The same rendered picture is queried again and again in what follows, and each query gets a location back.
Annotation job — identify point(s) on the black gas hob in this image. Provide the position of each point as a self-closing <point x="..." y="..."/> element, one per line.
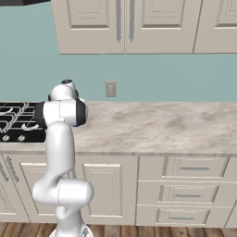
<point x="18" y="122"/>

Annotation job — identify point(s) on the beige wall cupboard door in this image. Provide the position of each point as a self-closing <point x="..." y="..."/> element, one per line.
<point x="217" y="26"/>
<point x="160" y="24"/>
<point x="89" y="24"/>

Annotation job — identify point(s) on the beige base cupboard door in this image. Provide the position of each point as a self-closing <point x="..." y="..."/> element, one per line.
<point x="108" y="189"/>
<point x="29" y="185"/>
<point x="232" y="219"/>
<point x="7" y="197"/>

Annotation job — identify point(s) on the grey wall socket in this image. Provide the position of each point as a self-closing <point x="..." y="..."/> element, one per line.
<point x="110" y="89"/>

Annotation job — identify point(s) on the silver hob knob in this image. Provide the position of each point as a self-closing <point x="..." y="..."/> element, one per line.
<point x="6" y="138"/>
<point x="21" y="138"/>

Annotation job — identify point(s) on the dark extractor hood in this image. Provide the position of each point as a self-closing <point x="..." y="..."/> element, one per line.
<point x="23" y="2"/>

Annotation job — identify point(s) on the beige drawer front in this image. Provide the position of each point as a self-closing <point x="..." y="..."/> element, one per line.
<point x="182" y="216"/>
<point x="188" y="168"/>
<point x="185" y="193"/>

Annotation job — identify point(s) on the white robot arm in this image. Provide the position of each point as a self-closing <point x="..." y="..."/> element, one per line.
<point x="60" y="160"/>

